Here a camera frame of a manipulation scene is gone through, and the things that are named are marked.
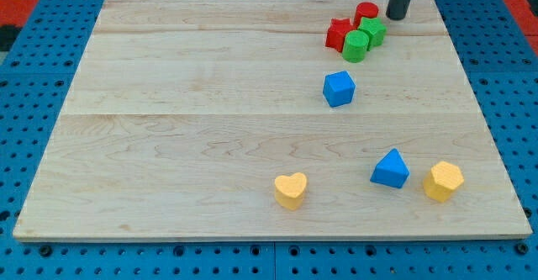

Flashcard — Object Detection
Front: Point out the yellow heart block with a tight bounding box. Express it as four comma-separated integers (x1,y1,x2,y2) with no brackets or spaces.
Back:
274,172,308,210

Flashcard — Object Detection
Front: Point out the light wooden board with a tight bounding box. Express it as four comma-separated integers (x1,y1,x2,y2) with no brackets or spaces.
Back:
13,0,532,242

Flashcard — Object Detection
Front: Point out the blue cube block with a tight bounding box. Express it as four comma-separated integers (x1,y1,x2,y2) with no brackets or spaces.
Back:
323,71,356,108

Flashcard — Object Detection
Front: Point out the red star block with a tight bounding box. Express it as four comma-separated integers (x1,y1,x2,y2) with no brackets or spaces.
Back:
325,18,355,53

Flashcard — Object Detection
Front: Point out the green cylinder block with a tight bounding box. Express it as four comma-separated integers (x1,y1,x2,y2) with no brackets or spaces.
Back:
341,30,369,63

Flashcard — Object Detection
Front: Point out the blue triangular prism block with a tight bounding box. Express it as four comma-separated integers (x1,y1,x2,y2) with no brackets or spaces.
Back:
370,148,410,188

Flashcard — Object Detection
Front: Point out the green star block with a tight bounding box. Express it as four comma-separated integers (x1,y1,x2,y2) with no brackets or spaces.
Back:
358,17,387,50

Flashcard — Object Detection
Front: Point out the red cylinder block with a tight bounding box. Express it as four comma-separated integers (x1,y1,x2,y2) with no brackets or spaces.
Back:
353,2,379,28

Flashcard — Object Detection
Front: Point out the yellow hexagon block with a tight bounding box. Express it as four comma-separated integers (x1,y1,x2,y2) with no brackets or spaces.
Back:
423,161,465,203

